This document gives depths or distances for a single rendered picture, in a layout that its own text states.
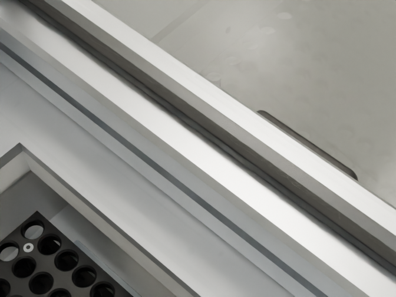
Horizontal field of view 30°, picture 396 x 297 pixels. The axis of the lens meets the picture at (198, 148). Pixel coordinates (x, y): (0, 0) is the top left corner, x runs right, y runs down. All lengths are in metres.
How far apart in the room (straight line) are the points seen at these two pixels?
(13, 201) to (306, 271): 0.21
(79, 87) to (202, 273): 0.11
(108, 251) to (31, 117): 0.12
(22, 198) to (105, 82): 0.13
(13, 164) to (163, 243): 0.10
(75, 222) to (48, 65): 0.15
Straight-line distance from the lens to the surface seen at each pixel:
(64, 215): 0.50
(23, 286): 0.41
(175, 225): 0.36
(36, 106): 0.41
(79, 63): 0.37
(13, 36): 0.39
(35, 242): 0.42
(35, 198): 0.47
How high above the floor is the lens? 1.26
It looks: 55 degrees down
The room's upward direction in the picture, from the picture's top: 3 degrees counter-clockwise
